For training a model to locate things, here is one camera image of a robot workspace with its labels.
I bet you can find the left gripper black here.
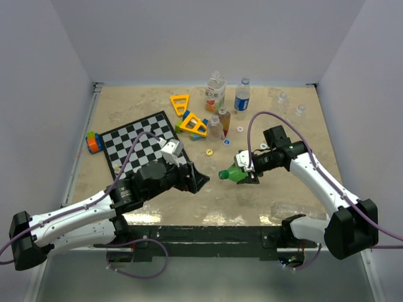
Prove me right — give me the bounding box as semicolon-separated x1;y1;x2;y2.
144;156;209;201

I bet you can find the green soda bottle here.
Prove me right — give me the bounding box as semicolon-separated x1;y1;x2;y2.
227;164;249;183

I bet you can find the clear plastic bottle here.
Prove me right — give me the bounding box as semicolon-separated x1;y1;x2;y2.
273;92;288;115
290;104;307;128

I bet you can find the green bottle cap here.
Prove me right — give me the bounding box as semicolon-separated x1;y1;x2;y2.
219;170;229;179

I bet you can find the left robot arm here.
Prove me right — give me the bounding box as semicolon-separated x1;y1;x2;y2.
7;159;210;271

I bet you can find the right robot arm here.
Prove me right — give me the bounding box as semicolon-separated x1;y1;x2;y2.
219;126;378;260

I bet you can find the crushed clear bottle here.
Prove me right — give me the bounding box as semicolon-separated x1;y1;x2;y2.
270;202;327;221

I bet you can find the clear empty bottle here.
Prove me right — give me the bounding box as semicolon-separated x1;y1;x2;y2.
207;115;224;140

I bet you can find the amber tea bottle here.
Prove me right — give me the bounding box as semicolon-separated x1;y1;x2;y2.
218;106;230;138

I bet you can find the blue label water bottle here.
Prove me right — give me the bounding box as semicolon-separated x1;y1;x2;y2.
234;77;250;112

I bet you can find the fruit tea bottle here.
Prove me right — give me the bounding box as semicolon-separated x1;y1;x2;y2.
205;70;226;113

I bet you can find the light blue toy block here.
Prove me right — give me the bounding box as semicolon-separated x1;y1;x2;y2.
190;133;204;142

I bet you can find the green toy block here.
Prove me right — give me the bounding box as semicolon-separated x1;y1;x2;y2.
175;120;183;133

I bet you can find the black white chessboard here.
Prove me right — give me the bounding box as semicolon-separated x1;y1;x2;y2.
99;111;179;179

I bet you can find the dark blue block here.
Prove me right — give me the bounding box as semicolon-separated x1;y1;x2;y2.
182;110;190;120

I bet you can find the colourful toy block car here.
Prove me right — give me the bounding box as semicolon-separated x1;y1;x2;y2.
86;131;102;154

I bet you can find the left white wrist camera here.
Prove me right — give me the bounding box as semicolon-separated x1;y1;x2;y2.
159;138;184;167

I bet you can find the yellow triangle frame near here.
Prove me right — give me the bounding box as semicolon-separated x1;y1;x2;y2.
179;113;207;137

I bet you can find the yellow triangle frame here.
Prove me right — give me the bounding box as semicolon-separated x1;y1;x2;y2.
179;113;207;137
170;94;190;117

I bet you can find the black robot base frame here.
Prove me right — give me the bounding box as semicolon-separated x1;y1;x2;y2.
112;225;317;261

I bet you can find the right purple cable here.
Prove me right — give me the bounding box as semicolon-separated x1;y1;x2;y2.
247;111;403;250

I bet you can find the purple cable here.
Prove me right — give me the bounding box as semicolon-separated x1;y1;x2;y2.
247;111;403;250
0;131;164;265

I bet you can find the yellow triangle frame far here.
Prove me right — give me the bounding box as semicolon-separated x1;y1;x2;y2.
170;94;190;117

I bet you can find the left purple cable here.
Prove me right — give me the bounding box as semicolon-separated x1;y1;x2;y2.
0;131;164;265

